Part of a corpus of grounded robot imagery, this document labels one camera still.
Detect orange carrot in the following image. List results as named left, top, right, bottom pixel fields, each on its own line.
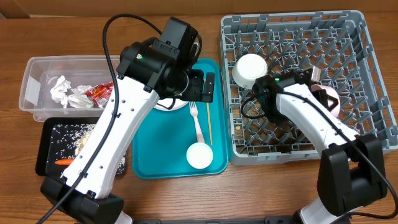
left=55, top=159, right=74, bottom=166

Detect spilled rice and nuts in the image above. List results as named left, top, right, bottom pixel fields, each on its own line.
left=47, top=124, right=96, bottom=173

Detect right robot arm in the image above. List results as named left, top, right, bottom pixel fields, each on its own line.
left=252, top=68, right=391, bottom=223

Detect wooden chopstick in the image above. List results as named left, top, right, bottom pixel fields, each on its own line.
left=206, top=103, right=213, bottom=145

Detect pink white plate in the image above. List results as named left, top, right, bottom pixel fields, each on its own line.
left=155, top=98, right=188, bottom=111

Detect large white tissue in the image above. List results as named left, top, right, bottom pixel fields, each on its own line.
left=68, top=85, right=94, bottom=109

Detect red snack wrapper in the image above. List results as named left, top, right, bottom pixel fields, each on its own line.
left=86, top=82, right=114, bottom=108

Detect black plastic tray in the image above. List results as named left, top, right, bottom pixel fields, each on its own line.
left=35, top=116, right=127, bottom=177

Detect white bowl with nuts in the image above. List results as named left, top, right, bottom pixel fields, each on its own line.
left=232, top=54, right=268, bottom=89

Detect clear plastic bin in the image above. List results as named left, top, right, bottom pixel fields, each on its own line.
left=19, top=55, right=111, bottom=122

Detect pink bowl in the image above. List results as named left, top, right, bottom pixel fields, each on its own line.
left=310, top=83, right=341, bottom=118

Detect small white tissue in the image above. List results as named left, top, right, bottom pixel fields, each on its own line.
left=50, top=75, right=71, bottom=109

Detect white plastic fork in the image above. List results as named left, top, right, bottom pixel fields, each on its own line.
left=189, top=101, right=205, bottom=143

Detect small white round cup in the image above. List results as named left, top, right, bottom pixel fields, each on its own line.
left=186, top=142, right=213, bottom=169

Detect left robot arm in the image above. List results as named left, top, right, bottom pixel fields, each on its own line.
left=39, top=42, right=215, bottom=223

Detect grey dishwasher rack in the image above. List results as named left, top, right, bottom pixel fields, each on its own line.
left=220, top=10, right=397, bottom=166

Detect teal plastic tray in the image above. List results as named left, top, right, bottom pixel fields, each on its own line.
left=132, top=58, right=228, bottom=179

